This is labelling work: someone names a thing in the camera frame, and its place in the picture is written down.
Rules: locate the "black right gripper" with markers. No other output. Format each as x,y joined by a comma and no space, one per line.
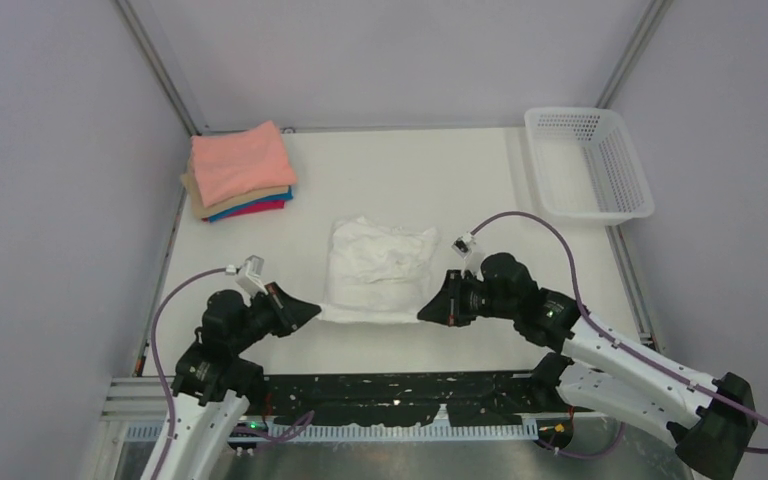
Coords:
447,307

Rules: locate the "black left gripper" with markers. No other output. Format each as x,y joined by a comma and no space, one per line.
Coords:
290,311

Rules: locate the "white printed t-shirt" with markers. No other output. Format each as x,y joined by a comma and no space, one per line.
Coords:
377,274

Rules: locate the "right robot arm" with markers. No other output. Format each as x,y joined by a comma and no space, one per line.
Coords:
703,418

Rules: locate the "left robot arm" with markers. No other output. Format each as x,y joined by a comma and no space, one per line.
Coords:
212,386

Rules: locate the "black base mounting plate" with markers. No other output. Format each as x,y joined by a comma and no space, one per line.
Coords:
489,398

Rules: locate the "folded magenta t-shirt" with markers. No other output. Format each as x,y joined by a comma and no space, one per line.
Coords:
256,208

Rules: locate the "folded pink t-shirt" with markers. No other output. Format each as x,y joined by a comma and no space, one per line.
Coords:
237,163

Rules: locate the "folded tan t-shirt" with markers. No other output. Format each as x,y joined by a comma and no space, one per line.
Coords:
230,205

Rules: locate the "white plastic laundry basket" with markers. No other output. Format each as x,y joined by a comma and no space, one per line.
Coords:
585,167

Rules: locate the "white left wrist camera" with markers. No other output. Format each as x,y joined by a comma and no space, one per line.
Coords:
248,275

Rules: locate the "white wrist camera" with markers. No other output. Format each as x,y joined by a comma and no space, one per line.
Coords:
248,275
470,252

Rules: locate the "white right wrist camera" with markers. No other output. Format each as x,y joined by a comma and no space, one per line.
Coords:
470,252

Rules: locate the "white slotted cable duct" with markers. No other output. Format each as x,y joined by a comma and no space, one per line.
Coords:
436,431

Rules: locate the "aluminium frame rail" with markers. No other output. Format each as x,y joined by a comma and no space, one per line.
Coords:
135,25

